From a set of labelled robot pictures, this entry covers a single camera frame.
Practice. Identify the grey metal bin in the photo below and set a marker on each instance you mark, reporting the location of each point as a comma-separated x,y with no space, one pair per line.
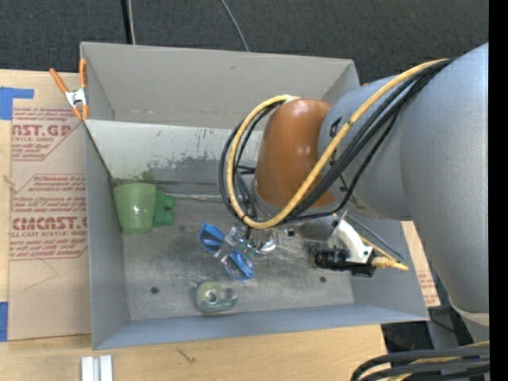
166,252

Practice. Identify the black cylinder on white bracket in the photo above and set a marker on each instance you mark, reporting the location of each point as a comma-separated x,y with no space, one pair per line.
351,239

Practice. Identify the clear tape dispenser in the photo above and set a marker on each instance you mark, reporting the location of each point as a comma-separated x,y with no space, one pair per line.
214,297

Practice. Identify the green cup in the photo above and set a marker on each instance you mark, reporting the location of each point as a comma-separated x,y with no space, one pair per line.
135,208

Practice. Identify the brown cardboard board red print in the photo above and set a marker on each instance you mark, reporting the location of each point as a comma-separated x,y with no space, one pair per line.
47,276

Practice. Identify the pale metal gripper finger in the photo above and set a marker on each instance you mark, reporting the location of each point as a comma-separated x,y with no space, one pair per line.
238,235
227,250

